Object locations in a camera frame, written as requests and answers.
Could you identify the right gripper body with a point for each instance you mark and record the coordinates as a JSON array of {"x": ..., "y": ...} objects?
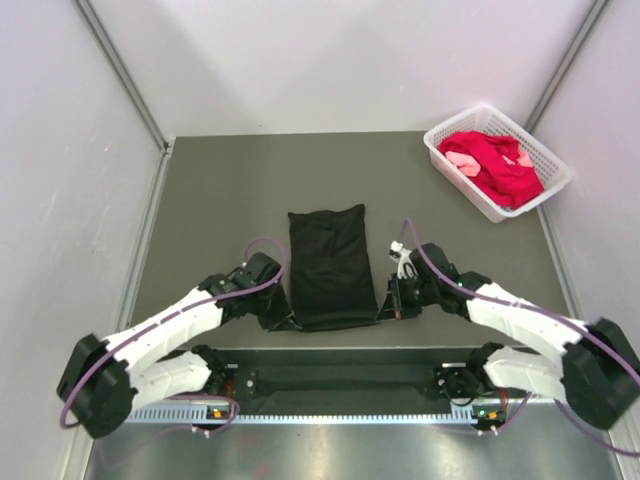
[{"x": 409, "y": 295}]

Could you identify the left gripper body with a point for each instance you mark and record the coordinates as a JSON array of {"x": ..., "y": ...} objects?
[{"x": 272, "y": 310}]

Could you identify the black t shirt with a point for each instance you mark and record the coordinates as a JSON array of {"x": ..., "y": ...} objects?
[{"x": 330, "y": 281}]

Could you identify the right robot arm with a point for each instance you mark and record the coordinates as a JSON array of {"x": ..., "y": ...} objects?
[{"x": 589, "y": 367}]

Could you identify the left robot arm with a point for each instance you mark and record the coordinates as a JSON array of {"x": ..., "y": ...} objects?
[{"x": 106, "y": 379}]

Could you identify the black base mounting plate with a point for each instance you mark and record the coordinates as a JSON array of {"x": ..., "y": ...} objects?
[{"x": 338, "y": 380}]

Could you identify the pink t shirt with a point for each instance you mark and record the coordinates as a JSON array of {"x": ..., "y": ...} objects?
[{"x": 466, "y": 164}]

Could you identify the red t shirt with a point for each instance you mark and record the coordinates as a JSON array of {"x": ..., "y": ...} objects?
[{"x": 507, "y": 176}]

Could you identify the white plastic basket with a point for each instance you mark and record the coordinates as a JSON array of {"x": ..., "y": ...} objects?
[{"x": 553, "y": 172}]

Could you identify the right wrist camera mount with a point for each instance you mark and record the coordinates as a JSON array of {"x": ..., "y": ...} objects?
[{"x": 401, "y": 256}]

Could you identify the slotted cable duct rail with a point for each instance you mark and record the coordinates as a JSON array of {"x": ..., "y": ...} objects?
[{"x": 219, "y": 413}]

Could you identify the left aluminium frame post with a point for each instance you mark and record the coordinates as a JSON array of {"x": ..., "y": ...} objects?
[{"x": 99, "y": 33}]

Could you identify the aluminium frame post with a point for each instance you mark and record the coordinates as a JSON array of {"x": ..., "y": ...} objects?
[
  {"x": 99, "y": 33},
  {"x": 587, "y": 26}
]

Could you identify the right aluminium frame post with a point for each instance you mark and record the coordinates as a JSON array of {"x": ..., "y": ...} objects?
[{"x": 587, "y": 26}]

